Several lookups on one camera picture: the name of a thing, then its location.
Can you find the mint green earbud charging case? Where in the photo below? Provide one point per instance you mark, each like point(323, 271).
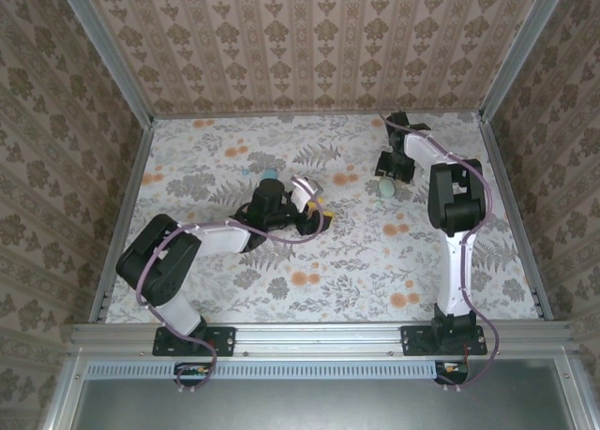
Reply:
point(387, 187)

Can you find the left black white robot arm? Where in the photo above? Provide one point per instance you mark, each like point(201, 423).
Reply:
point(154, 261)

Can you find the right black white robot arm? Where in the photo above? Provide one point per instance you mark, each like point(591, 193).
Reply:
point(457, 200)

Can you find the floral patterned table cover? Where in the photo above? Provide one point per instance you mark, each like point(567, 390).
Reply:
point(351, 271)

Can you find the grey sheet metal panel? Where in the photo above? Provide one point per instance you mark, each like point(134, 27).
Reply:
point(304, 406)

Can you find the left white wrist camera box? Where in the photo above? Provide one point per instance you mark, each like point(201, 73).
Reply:
point(302, 193)

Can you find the aluminium table side rail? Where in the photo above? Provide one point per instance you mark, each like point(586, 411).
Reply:
point(123, 219)
point(515, 214)

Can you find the aluminium frame cross rail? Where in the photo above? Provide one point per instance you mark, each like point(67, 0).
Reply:
point(319, 338)

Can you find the aluminium corner post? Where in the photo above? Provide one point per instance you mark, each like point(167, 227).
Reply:
point(520, 50)
point(108, 50)

